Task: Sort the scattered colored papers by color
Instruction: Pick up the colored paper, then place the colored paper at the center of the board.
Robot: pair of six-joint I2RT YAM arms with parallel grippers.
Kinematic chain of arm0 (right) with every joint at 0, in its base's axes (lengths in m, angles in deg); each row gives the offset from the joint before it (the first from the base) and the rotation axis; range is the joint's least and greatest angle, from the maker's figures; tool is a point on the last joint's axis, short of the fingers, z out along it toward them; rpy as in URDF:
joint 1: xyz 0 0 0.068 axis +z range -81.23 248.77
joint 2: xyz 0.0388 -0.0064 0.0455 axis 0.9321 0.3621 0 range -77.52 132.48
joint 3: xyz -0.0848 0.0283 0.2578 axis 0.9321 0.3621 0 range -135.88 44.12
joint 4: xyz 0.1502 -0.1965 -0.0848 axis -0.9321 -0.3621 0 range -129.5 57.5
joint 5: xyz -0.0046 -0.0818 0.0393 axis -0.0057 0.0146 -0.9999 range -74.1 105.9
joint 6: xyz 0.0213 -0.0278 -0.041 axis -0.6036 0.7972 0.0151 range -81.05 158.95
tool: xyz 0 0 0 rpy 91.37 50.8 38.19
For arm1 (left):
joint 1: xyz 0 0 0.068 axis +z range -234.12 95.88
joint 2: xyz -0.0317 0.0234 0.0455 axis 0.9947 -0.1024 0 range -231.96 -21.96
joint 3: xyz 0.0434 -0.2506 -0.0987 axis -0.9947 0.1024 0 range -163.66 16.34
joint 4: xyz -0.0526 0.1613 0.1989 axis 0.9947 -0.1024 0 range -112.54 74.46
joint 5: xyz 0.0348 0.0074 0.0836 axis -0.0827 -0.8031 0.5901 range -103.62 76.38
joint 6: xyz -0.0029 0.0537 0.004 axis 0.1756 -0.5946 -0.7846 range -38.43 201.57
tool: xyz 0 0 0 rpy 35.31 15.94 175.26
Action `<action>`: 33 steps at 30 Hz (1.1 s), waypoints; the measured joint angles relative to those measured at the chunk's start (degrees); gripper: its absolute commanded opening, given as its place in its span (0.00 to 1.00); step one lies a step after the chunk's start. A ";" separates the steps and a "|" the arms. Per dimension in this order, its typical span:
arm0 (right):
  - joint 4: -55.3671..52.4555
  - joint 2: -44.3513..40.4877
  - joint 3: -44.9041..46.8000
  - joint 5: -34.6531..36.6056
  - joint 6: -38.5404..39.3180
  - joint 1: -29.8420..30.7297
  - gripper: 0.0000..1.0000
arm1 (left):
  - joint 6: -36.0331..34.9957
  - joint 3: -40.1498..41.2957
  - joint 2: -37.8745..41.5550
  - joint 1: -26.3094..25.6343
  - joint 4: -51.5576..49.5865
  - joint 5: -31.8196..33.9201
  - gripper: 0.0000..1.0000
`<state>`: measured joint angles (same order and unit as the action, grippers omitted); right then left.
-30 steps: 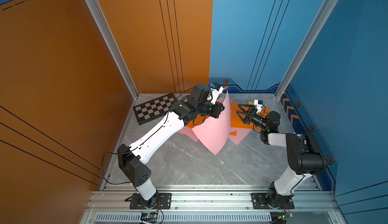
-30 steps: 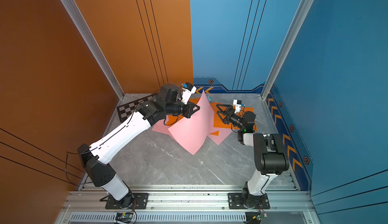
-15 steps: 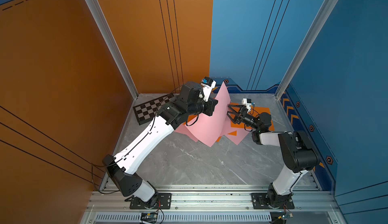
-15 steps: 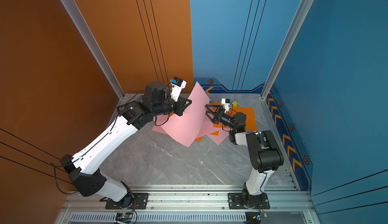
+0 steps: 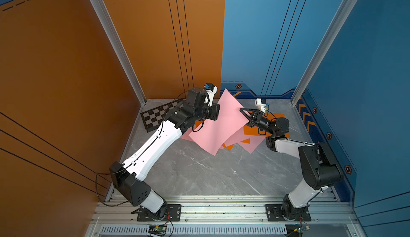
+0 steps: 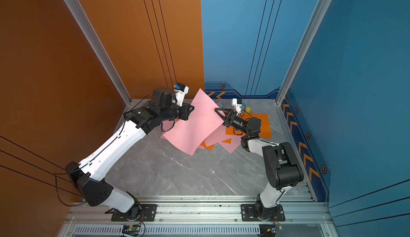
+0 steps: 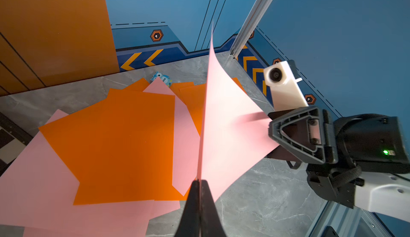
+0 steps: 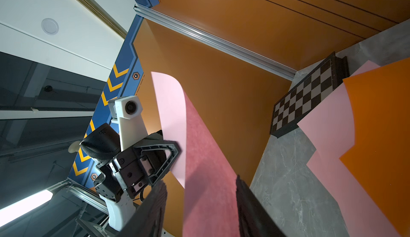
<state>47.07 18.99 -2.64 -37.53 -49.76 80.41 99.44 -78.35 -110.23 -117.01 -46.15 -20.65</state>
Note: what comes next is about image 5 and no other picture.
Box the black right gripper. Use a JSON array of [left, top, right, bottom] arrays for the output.
[[238, 111, 275, 138]]

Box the large curved pink paper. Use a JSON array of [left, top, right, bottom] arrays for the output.
[[189, 90, 249, 155]]

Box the large orange paper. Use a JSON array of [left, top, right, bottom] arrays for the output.
[[243, 111, 289, 138]]

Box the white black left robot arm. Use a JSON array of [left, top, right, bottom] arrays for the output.
[[110, 83, 220, 220]]

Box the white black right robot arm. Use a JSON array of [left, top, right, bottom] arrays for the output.
[[240, 108, 344, 221]]

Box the pink paper top right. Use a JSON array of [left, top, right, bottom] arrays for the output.
[[235, 126, 265, 153]]

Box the pink paper underneath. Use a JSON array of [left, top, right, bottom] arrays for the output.
[[180, 129, 194, 142]]

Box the orange paper front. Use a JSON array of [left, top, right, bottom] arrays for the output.
[[220, 138, 251, 150]]

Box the black grey chessboard case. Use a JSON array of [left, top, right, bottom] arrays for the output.
[[140, 99, 183, 132]]

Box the right green circuit board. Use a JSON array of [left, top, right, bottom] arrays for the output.
[[285, 225, 311, 237]]

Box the green circuit board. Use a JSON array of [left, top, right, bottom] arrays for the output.
[[147, 224, 168, 237], [285, 225, 311, 237]]

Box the left green circuit board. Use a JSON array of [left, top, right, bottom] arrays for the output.
[[147, 224, 168, 237]]

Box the ventilation grille strip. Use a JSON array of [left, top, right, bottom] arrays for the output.
[[99, 224, 287, 236]]

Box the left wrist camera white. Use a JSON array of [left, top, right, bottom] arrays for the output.
[[204, 83, 218, 107]]

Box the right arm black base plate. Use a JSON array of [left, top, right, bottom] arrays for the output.
[[265, 204, 312, 222]]

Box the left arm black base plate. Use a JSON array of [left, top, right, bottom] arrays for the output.
[[137, 204, 182, 222]]

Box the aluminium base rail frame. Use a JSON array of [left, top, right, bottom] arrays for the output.
[[86, 196, 365, 237]]

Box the left aluminium corner post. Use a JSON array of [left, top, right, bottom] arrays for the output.
[[90, 0, 147, 106]]

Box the aluminium corner post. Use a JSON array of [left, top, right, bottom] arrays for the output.
[[90, 0, 147, 106], [290, 0, 358, 106]]

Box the right aluminium corner post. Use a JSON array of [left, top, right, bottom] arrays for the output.
[[290, 0, 358, 106]]

